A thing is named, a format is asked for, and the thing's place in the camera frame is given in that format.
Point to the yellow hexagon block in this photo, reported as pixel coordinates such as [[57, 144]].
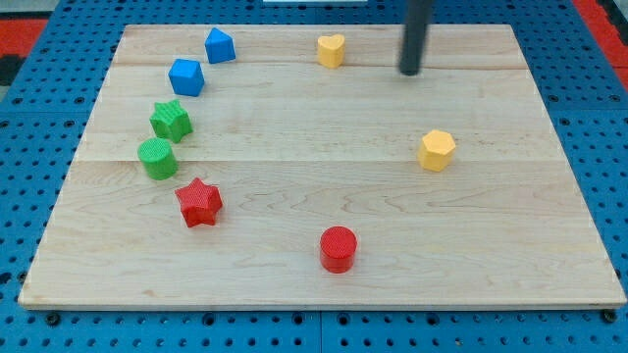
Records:
[[436, 150]]

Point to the red cylinder block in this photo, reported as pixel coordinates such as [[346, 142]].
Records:
[[338, 246]]

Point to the light wooden board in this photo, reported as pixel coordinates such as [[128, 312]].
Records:
[[296, 148]]

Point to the red star block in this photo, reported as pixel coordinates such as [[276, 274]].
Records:
[[199, 203]]

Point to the yellow heart block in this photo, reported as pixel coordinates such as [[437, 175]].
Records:
[[330, 50]]

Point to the green cylinder block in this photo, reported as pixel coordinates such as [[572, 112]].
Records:
[[157, 157]]

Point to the green star block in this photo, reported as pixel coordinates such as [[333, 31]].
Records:
[[171, 121]]

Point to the blue triangle block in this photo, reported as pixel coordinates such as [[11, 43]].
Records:
[[219, 47]]

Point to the blue cube block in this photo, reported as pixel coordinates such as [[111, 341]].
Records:
[[186, 77]]

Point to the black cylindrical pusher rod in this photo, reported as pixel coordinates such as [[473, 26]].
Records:
[[417, 20]]

